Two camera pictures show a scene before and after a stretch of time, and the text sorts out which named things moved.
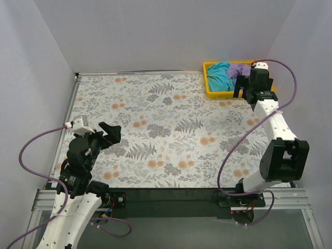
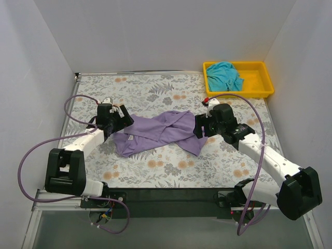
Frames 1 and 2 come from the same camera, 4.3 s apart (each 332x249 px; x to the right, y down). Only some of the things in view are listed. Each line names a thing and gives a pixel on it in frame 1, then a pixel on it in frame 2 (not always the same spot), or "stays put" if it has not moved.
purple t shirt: [235, 69] → [176, 127]
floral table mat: [171, 134] stays put
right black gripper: [244, 86] → [202, 125]
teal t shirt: [218, 78] stays put
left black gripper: [102, 140] → [122, 118]
